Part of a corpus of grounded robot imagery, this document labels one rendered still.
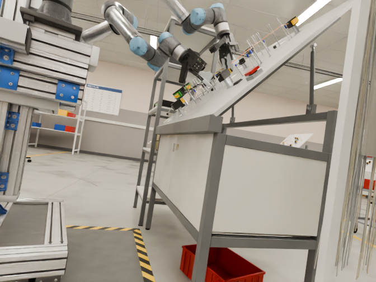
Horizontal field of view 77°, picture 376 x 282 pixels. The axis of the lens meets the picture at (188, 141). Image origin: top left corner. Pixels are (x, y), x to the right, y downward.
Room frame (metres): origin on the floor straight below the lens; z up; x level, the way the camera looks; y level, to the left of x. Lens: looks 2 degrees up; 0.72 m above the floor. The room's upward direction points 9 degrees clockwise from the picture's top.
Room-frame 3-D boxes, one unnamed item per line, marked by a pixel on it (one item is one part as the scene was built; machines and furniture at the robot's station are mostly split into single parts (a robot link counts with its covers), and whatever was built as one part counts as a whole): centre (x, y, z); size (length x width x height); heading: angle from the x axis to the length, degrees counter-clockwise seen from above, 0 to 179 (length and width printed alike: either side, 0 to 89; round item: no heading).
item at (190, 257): (1.37, -0.29, 0.07); 0.39 x 0.29 x 0.14; 33
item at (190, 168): (1.22, -0.02, 0.60); 0.55 x 0.03 x 0.39; 18
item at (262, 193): (1.57, -0.22, 0.60); 1.17 x 0.58 x 0.40; 18
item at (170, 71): (2.42, 0.16, 0.93); 0.61 x 0.51 x 1.85; 18
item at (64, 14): (1.05, 0.67, 1.21); 0.15 x 0.15 x 0.10
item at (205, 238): (1.57, -0.22, 0.40); 1.18 x 0.60 x 0.80; 18
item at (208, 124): (1.47, 0.08, 0.83); 1.18 x 0.06 x 0.06; 18
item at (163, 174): (1.74, 0.14, 0.60); 0.55 x 0.02 x 0.39; 18
